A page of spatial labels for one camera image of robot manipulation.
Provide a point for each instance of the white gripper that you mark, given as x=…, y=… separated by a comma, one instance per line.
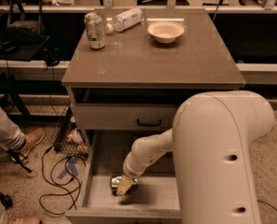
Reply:
x=130, y=170

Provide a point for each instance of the green crushed can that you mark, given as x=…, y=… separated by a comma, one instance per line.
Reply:
x=114, y=181

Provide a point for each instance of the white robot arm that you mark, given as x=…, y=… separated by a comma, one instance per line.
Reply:
x=210, y=141

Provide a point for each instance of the open grey drawer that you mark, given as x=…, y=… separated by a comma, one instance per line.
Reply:
x=153, y=201

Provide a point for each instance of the closed grey drawer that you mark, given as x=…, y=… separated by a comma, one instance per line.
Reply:
x=121, y=117

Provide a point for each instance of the grey drawer cabinet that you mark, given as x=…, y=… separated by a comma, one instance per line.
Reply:
x=135, y=69

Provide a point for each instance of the white upright soda can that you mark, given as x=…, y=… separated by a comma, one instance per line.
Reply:
x=95, y=30

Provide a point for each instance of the tan shoe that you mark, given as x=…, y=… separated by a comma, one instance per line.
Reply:
x=29, y=141

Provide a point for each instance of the black tripod leg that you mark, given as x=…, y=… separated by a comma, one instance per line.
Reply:
x=16, y=156

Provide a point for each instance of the person leg in light trousers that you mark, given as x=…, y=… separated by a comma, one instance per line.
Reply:
x=10, y=134

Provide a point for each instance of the black headphones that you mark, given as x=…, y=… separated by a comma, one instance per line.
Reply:
x=51, y=57

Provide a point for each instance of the white bowl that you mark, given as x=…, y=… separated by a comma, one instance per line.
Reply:
x=165, y=32

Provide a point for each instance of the clear plastic water bottle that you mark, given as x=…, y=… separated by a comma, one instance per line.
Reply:
x=124, y=20

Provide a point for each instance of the black bag on shelf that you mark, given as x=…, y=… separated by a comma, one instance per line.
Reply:
x=23, y=31

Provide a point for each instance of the black drawer handle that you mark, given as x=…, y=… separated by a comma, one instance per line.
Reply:
x=149, y=122

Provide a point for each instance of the black wire basket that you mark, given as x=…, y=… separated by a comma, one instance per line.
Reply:
x=67, y=137

